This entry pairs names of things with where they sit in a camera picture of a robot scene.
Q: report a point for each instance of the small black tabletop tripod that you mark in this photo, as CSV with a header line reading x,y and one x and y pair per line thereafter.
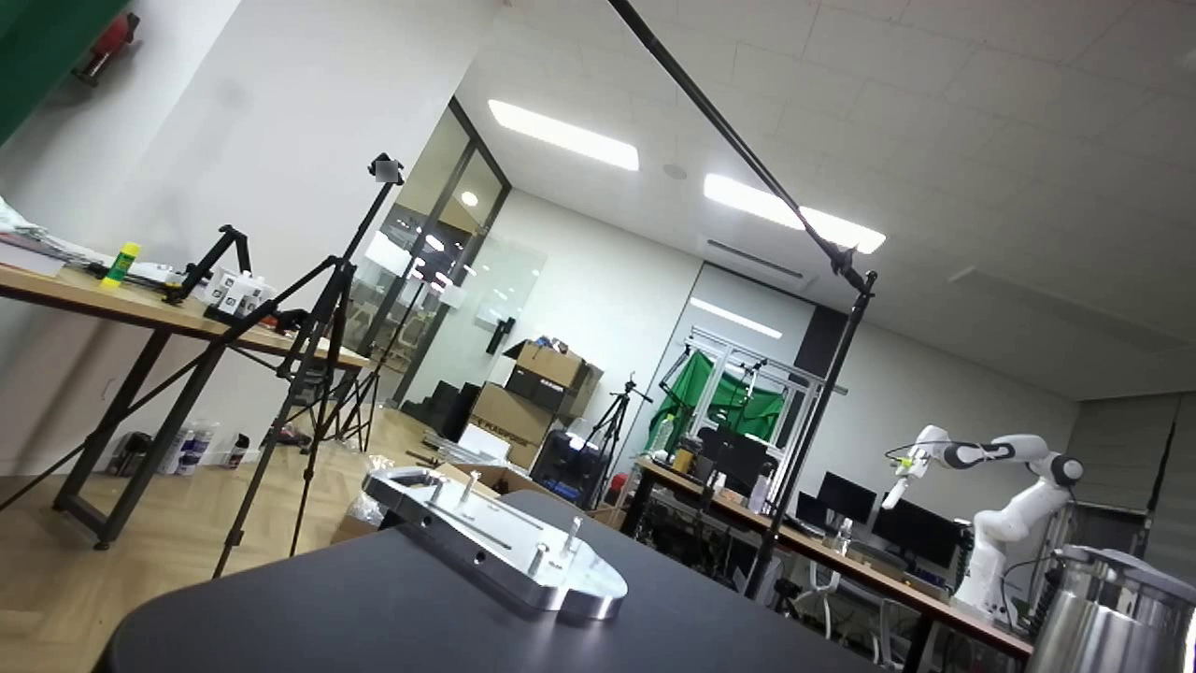
x,y
206,258

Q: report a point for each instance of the long ceiling light panel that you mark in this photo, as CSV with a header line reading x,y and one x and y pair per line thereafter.
x,y
788,214

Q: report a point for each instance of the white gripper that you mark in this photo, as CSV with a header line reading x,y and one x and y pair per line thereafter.
x,y
924,447

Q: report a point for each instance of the large cardboard box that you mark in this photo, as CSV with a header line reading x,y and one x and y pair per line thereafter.
x,y
508,413

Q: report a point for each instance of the small black monitor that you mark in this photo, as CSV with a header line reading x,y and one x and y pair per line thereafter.
x,y
844,493

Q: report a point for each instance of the silver metal mounting plate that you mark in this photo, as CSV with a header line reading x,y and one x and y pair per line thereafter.
x,y
508,546

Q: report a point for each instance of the long wooden desk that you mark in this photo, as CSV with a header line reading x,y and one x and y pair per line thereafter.
x,y
862,564

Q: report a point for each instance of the stack of papers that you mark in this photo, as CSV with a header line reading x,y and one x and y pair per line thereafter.
x,y
31,248

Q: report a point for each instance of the wide black monitor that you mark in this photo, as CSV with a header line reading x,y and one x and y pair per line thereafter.
x,y
919,531

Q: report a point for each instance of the wooden table with black legs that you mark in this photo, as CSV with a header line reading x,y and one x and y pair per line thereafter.
x,y
112,305

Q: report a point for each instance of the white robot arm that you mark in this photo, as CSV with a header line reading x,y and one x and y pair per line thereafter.
x,y
1014,524

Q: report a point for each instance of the green yellow bottle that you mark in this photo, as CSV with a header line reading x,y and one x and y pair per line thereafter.
x,y
120,264

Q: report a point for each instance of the tall black camera tripod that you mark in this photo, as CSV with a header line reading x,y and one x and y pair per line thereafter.
x,y
325,322

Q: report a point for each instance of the red wall fixture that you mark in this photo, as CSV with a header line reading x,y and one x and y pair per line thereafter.
x,y
109,47

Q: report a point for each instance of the short black tripod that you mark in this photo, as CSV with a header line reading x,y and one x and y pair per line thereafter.
x,y
613,423

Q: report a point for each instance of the black monitor on stand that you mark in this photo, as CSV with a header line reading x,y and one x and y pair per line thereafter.
x,y
733,453

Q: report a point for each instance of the black framed glass door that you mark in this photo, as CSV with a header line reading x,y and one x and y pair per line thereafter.
x,y
436,264

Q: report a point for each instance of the short ceiling light panel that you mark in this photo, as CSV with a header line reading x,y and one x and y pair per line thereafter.
x,y
560,137

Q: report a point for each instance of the small cardboard box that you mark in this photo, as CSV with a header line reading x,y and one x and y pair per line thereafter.
x,y
552,365

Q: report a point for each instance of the green wall board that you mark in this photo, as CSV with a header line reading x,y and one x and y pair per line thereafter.
x,y
37,57

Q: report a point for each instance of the wide green cloth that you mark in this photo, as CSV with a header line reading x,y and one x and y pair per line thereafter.
x,y
750,407

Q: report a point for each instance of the green cloth with long sleeves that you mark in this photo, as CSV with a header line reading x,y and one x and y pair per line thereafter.
x,y
681,397

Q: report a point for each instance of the black boom pole stand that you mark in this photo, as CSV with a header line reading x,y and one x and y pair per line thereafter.
x,y
797,413

